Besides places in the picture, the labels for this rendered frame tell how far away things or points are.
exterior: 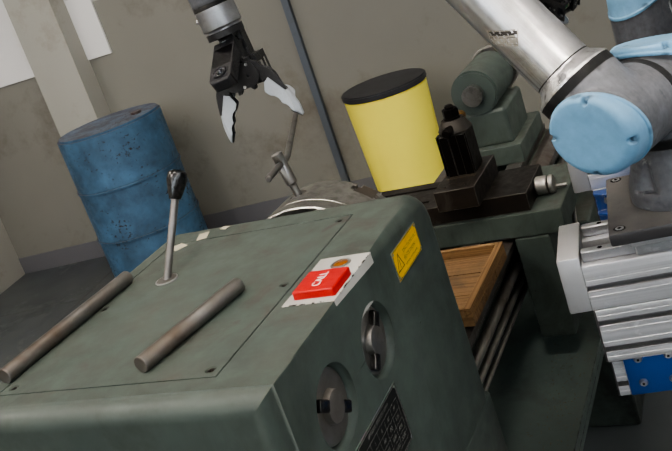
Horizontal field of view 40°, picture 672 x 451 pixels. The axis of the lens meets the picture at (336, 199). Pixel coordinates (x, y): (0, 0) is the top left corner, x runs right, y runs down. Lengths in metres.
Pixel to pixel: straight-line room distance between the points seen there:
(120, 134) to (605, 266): 4.06
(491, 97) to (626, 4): 0.93
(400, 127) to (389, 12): 0.81
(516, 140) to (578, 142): 1.48
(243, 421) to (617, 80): 0.62
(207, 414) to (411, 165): 3.92
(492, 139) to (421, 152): 2.19
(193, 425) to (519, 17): 0.65
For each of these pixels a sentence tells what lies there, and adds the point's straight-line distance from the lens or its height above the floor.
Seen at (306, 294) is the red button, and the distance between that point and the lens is 1.18.
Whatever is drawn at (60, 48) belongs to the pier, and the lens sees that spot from 5.94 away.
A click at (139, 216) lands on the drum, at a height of 0.44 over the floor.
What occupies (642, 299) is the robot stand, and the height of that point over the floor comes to 1.03.
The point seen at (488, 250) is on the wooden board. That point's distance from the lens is 2.09.
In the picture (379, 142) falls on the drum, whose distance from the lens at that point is 4.86.
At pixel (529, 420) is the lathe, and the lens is 2.13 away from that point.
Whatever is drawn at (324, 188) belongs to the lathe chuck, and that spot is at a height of 1.24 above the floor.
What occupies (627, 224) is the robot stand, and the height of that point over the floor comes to 1.16.
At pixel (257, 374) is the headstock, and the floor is 1.26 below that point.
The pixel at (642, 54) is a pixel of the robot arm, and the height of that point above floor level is 1.39.
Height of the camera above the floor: 1.70
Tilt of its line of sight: 17 degrees down
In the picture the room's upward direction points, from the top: 19 degrees counter-clockwise
